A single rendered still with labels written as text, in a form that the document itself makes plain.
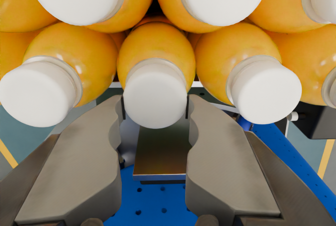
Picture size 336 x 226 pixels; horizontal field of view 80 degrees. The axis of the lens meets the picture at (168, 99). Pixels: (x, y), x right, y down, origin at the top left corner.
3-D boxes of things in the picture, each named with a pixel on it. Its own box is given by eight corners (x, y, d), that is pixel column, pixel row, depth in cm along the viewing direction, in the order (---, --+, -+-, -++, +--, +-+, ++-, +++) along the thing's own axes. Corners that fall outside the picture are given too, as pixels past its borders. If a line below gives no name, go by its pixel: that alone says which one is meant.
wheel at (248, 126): (230, 144, 29) (244, 150, 28) (235, 119, 27) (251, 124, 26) (240, 129, 33) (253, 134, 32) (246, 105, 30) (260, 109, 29)
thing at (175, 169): (142, 123, 33) (133, 190, 22) (141, 110, 32) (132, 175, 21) (203, 122, 33) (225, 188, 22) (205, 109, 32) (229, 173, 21)
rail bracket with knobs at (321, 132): (259, 102, 35) (294, 141, 26) (270, 61, 31) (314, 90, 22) (315, 101, 35) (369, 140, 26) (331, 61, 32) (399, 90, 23)
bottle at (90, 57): (135, 57, 31) (107, 135, 15) (89, 59, 31) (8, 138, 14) (130, 7, 27) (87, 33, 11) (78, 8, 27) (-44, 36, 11)
